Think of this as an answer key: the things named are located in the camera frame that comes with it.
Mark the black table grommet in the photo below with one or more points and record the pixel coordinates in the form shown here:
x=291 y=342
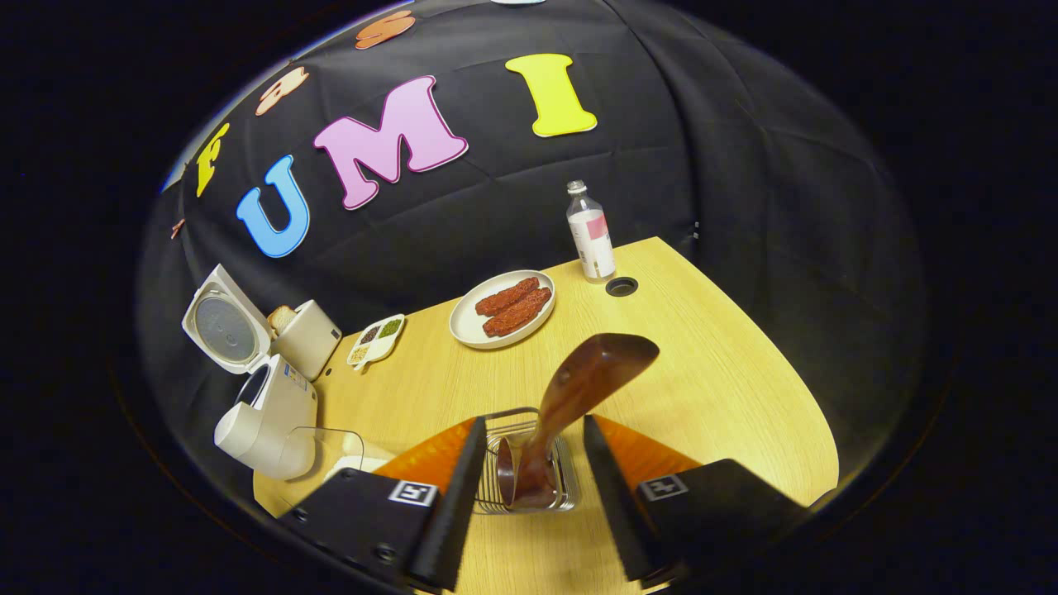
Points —
x=621 y=286

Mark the red meat piece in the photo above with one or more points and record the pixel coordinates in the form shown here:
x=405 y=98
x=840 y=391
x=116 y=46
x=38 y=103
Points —
x=506 y=297
x=519 y=312

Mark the brown wooden spoon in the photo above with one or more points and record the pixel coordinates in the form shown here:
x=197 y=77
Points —
x=579 y=388

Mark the white divided grain dish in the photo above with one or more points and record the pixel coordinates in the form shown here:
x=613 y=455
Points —
x=376 y=351

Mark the black backdrop cloth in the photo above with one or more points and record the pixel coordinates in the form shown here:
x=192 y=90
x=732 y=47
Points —
x=744 y=207

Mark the white rice cooker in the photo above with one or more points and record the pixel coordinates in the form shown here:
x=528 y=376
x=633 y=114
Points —
x=273 y=430

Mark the white toaster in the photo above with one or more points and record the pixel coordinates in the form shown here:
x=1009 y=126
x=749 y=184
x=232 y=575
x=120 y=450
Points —
x=310 y=343

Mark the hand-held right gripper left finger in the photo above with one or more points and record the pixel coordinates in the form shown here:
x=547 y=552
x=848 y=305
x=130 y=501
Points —
x=450 y=529

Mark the clear bottle pink label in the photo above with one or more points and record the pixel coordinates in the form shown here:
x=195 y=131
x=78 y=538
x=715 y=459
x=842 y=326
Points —
x=595 y=248

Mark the white round plate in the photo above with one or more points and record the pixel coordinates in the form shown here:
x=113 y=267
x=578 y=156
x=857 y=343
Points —
x=467 y=330

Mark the pink clothes peg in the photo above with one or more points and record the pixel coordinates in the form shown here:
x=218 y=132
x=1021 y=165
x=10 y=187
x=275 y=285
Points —
x=177 y=229

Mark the toasted bread slice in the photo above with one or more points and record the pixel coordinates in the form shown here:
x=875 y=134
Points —
x=281 y=320

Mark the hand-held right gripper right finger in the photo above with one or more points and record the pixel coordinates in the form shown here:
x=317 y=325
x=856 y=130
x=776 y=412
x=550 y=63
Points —
x=620 y=512

